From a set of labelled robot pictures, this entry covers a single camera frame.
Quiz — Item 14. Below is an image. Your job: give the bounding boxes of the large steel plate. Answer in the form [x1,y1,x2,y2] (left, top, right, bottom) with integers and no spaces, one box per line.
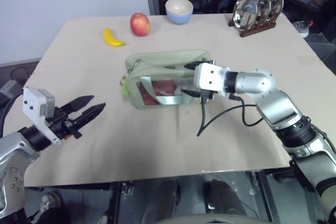
[232,0,257,31]

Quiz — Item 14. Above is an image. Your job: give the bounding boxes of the grey shoe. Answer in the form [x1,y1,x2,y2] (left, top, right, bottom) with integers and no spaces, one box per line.
[39,190,62,216]

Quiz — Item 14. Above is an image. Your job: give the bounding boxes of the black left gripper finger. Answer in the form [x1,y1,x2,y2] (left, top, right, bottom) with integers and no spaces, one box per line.
[70,102,107,132]
[60,95,95,114]

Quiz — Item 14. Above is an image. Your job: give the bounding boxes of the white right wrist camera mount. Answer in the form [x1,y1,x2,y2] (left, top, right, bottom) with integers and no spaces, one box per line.
[193,62,232,97]

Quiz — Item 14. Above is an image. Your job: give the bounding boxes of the dark wooden plate rack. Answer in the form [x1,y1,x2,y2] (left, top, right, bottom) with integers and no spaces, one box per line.
[227,13,278,38]

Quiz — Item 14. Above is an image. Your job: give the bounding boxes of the blue and cream bowl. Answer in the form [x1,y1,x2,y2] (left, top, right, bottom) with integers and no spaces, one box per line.
[165,0,194,25]

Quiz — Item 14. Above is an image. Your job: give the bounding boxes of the red items inside pouch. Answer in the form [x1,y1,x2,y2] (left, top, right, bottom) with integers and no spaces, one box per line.
[140,79,182,104]

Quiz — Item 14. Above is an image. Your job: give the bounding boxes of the grey device with black cables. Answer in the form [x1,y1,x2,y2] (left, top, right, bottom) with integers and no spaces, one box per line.
[0,66,29,101]

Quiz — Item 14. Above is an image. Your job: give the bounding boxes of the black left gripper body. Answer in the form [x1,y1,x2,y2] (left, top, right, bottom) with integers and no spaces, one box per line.
[48,105,82,141]

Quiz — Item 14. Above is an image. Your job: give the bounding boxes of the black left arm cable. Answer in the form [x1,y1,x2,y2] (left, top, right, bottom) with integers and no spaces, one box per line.
[0,97,17,141]

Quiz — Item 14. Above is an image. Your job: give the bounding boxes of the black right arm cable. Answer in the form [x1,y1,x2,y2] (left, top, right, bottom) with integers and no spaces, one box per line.
[196,90,265,137]

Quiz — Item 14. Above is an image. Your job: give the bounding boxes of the green plush keychain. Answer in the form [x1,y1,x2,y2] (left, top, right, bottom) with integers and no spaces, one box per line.
[120,75,131,98]

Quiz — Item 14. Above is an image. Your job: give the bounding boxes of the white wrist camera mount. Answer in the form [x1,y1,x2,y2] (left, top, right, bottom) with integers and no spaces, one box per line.
[193,62,232,97]
[22,86,62,146]

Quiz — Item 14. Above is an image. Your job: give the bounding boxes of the yellow banana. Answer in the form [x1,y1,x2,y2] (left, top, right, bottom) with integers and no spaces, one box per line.
[102,27,127,48]

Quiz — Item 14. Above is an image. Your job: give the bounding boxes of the green pouch with clear window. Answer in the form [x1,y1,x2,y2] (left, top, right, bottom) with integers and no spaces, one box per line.
[123,48,215,110]

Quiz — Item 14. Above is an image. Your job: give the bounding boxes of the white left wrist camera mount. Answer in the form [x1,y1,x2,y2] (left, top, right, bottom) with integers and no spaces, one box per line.
[22,86,62,146]

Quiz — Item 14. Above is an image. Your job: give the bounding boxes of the red apple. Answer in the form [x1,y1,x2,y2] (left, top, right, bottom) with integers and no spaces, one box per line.
[130,12,151,37]

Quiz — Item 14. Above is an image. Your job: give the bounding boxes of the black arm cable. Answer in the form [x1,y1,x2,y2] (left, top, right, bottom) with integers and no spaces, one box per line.
[196,90,265,137]
[0,97,17,141]

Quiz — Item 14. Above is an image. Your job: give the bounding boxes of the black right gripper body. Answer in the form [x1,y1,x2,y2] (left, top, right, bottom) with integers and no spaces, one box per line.
[199,89,215,104]

